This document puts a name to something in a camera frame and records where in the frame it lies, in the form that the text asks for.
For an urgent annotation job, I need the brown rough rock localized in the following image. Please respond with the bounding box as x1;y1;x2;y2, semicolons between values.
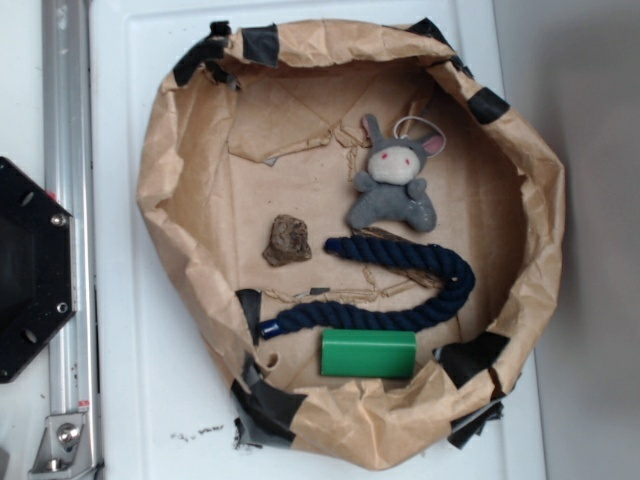
262;214;312;267

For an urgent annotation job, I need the grey plush bunny toy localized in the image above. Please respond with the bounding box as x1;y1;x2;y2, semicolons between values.
346;114;446;232

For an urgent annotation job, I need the green rectangular block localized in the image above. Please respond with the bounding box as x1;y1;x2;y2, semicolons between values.
321;329;417;379

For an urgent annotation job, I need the brown paper bag enclosure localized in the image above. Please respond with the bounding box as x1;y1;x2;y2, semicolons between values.
137;20;565;471

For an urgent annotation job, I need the dark blue twisted rope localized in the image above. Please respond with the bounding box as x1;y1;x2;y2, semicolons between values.
258;235;476;341

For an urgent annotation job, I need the aluminium extrusion rail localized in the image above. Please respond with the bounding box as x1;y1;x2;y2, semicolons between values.
41;1;104;479

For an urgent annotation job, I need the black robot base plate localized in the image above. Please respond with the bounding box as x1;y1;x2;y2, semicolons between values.
0;157;75;384

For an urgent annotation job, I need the metal corner bracket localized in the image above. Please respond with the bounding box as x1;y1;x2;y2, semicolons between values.
28;412;95;479

